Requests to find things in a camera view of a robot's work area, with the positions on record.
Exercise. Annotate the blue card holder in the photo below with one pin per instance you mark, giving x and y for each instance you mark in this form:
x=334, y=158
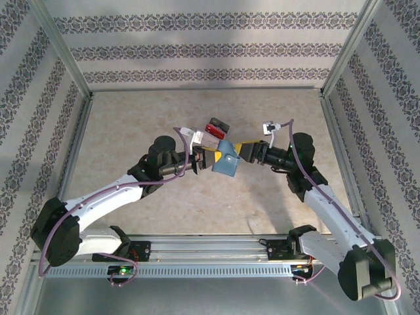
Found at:
x=226, y=164

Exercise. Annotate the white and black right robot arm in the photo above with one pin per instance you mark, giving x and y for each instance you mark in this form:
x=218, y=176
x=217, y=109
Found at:
x=328, y=213

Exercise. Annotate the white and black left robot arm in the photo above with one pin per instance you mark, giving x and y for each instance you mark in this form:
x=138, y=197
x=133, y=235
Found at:
x=98, y=197

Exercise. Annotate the pale floral card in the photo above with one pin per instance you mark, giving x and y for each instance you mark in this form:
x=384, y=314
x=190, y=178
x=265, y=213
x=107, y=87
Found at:
x=210, y=141

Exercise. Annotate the red cards stack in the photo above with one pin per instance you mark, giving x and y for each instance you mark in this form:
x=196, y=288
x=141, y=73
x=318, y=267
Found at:
x=215, y=131

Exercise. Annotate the black card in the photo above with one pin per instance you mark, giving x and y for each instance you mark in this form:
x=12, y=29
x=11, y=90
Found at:
x=220, y=123

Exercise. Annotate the red and white box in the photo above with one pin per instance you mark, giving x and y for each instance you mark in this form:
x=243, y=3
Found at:
x=225, y=135

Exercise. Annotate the controller board with green light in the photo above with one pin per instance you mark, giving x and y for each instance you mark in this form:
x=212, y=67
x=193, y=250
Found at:
x=123, y=271

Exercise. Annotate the grey metal sheet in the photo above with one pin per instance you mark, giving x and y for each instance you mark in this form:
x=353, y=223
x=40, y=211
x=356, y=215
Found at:
x=210, y=298

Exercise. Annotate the aluminium table side rail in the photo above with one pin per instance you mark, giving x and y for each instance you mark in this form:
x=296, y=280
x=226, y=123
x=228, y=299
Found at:
x=345, y=164
x=70, y=164

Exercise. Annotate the aluminium frame crossbar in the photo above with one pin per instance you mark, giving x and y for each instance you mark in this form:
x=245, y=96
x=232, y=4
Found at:
x=206, y=88

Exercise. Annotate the aluminium mounting rail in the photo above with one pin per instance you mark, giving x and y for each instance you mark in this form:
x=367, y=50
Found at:
x=203, y=249

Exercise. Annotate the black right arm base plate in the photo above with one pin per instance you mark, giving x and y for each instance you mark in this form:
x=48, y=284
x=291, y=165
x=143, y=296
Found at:
x=275, y=252

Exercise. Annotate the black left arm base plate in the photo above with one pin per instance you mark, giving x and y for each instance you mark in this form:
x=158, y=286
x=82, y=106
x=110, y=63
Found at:
x=144, y=250

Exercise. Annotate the aluminium frame post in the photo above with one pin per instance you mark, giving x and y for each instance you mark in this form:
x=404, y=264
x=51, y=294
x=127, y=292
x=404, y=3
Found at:
x=351, y=49
x=62, y=49

